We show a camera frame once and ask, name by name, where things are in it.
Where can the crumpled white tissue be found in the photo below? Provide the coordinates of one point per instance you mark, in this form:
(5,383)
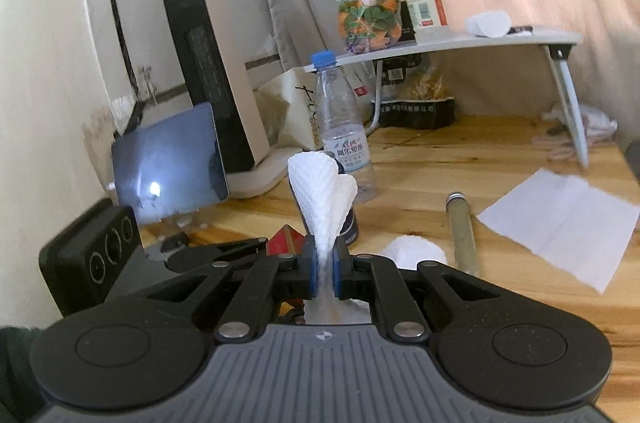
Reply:
(412,250)
(487,23)

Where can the flat white paper towel sheet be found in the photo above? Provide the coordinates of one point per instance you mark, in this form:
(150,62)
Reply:
(560,228)

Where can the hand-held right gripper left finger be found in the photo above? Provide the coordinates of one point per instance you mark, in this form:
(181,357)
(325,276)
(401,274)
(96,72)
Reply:
(312,275)

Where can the white paper towel wad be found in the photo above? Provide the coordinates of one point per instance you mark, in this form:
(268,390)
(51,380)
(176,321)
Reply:
(320,198)

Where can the clear water bottle blue cap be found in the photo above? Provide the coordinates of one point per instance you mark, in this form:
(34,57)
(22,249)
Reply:
(342,128)

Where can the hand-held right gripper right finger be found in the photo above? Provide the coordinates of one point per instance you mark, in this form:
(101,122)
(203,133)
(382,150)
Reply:
(338,275)

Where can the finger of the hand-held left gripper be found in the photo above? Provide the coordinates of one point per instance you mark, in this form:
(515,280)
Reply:
(220,253)

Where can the metal tube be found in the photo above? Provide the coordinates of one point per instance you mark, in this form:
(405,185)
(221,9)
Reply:
(462,233)

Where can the clear snack bag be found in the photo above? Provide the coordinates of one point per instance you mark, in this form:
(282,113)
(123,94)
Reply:
(425,85)

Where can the black carton with print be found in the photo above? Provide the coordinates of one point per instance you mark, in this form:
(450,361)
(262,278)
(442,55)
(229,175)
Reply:
(415,113)

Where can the white paper bag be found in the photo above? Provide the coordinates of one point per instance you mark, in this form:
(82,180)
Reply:
(287,113)

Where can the black and white tower heater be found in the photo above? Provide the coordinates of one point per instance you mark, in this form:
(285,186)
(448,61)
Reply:
(210,68)

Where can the red box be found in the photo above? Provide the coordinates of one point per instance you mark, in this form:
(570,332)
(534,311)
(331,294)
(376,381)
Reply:
(285,243)

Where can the white plastic bag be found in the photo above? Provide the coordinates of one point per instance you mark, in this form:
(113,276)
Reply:
(595,118)

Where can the white folding lap table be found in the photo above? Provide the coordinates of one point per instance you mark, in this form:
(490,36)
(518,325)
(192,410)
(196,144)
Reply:
(500,40)

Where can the dark cylindrical container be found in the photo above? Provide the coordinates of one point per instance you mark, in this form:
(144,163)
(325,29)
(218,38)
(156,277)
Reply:
(353,225)

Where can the tablet on stand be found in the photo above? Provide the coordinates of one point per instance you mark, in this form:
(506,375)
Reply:
(170,158)

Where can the small black flat object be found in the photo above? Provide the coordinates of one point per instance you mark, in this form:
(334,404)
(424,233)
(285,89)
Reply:
(520,29)

